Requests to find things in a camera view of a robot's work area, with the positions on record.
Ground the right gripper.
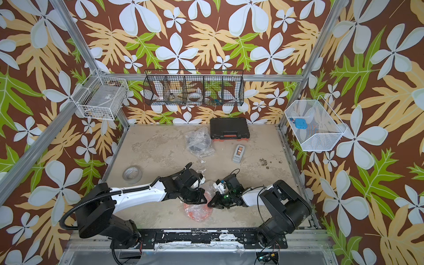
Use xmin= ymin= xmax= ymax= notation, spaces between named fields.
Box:
xmin=206 ymin=190 xmax=236 ymax=209

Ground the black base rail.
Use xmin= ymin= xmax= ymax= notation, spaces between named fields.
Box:
xmin=109 ymin=227 xmax=289 ymax=251

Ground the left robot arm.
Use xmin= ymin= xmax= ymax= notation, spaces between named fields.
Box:
xmin=59 ymin=165 xmax=207 ymax=249

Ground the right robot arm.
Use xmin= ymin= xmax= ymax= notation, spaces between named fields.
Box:
xmin=208 ymin=173 xmax=312 ymax=248

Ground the clear bubble wrap sheet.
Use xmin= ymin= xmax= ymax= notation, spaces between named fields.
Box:
xmin=185 ymin=127 xmax=212 ymax=144

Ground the blue object in basket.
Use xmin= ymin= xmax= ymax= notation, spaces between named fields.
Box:
xmin=294 ymin=118 xmax=308 ymax=130

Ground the orange plate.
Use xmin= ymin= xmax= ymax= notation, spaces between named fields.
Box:
xmin=184 ymin=204 xmax=213 ymax=222

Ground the white wire basket right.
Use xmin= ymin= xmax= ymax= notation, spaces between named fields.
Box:
xmin=284 ymin=96 xmax=348 ymax=152

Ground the black wire basket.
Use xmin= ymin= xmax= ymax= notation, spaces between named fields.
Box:
xmin=141 ymin=70 xmax=245 ymax=106

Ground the white wire basket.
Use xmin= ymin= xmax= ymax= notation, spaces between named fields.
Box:
xmin=74 ymin=70 xmax=129 ymax=120
xmin=284 ymin=96 xmax=348 ymax=152

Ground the white wire basket left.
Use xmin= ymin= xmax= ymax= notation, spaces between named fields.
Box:
xmin=74 ymin=70 xmax=129 ymax=120

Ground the white tape dispenser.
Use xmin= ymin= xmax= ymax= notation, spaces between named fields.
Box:
xmin=233 ymin=145 xmax=245 ymax=163

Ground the black plastic case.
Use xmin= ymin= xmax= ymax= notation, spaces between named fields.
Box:
xmin=210 ymin=118 xmax=250 ymax=141

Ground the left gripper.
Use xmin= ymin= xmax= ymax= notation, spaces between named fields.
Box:
xmin=180 ymin=187 xmax=210 ymax=203

